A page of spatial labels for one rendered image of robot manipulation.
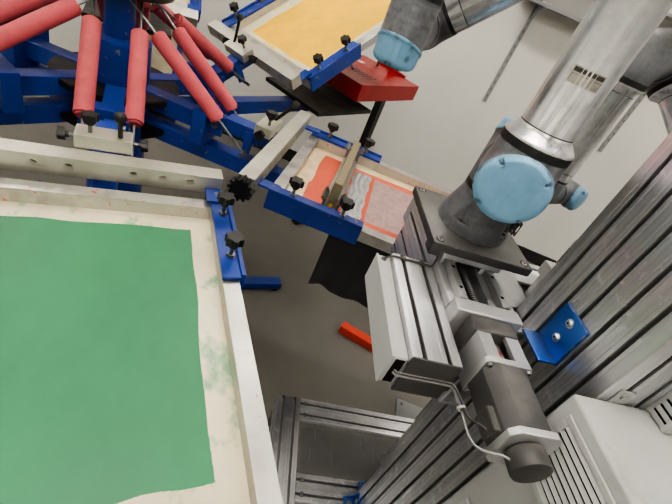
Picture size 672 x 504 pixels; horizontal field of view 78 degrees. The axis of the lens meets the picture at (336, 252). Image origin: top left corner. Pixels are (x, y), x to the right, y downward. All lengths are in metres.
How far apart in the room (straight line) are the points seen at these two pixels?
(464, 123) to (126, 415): 3.15
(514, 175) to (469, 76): 2.77
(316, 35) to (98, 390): 1.77
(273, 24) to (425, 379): 1.88
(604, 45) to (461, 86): 2.78
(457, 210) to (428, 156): 2.72
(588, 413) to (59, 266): 0.96
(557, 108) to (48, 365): 0.87
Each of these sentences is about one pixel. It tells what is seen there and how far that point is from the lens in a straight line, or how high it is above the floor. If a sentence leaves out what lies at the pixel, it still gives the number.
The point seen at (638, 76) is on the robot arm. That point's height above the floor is 1.62.
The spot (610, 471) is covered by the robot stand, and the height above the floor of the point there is 1.22.
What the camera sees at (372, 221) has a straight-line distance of 1.39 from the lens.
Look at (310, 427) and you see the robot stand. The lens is 1.70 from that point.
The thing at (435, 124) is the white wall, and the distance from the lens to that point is 3.50.
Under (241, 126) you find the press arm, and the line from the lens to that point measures 1.51.
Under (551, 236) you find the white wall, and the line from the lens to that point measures 4.05.
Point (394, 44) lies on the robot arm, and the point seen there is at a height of 1.53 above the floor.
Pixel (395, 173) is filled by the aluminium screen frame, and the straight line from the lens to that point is 1.75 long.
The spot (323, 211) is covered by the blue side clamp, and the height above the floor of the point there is 1.01.
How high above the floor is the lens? 1.63
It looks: 35 degrees down
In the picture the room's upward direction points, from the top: 24 degrees clockwise
